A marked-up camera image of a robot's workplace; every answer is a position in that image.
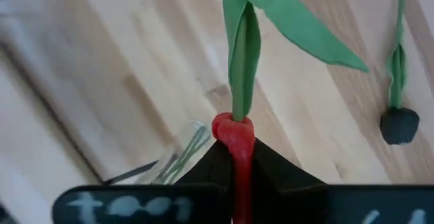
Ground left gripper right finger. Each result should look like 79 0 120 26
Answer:
252 138 327 224

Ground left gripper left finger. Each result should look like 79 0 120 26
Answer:
176 141 235 224

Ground clear glass vase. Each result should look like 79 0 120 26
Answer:
135 120 213 186

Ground black tulip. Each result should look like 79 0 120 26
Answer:
379 0 421 146

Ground wooden shelf black legs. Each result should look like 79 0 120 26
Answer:
0 0 160 224

